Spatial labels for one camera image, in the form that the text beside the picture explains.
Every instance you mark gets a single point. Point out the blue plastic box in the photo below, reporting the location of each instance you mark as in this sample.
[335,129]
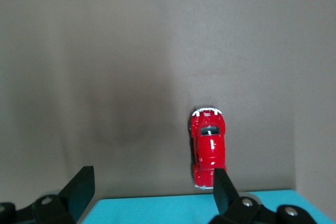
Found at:
[157,211]

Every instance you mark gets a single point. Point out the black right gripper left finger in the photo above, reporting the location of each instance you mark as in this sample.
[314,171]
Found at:
[73,195]

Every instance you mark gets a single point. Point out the red beetle toy car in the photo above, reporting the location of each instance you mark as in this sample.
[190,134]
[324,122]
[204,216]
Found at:
[208,150]

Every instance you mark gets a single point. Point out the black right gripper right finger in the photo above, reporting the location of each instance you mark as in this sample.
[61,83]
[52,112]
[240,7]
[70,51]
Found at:
[225,195]

